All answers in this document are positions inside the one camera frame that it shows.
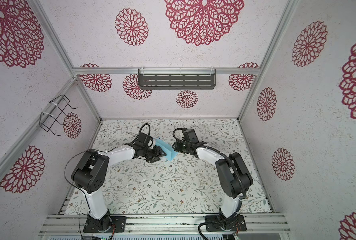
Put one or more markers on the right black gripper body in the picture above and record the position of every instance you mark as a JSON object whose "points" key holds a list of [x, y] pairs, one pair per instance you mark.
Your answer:
{"points": [[182, 147]]}

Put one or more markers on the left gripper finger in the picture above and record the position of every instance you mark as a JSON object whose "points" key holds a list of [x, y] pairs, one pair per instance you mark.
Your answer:
{"points": [[159, 151], [156, 159]]}

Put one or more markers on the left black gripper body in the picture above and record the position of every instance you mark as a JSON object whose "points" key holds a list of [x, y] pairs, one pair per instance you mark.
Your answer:
{"points": [[150, 153]]}

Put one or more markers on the light blue square paper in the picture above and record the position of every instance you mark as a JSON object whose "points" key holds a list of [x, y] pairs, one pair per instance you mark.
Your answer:
{"points": [[170, 152]]}

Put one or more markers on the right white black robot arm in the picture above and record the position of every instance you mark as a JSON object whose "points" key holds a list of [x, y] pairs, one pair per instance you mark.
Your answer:
{"points": [[234, 176]]}

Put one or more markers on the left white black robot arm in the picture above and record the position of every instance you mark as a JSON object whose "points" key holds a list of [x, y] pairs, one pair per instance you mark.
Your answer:
{"points": [[90, 173]]}

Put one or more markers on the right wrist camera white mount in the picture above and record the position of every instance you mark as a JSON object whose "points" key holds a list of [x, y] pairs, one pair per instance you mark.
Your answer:
{"points": [[190, 136]]}

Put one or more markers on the dark grey slotted wall shelf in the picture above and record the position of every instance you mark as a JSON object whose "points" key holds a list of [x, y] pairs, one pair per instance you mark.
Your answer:
{"points": [[177, 81]]}

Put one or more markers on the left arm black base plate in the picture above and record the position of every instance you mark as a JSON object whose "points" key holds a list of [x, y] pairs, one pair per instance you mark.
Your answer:
{"points": [[106, 225]]}

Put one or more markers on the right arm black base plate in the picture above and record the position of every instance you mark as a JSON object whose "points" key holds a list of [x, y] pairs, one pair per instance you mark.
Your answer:
{"points": [[226, 223]]}

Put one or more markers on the black wire wall rack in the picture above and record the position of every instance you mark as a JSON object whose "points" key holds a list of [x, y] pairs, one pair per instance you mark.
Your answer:
{"points": [[51, 117]]}

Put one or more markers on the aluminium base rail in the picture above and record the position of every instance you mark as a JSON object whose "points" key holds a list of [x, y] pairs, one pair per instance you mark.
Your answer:
{"points": [[165, 224]]}

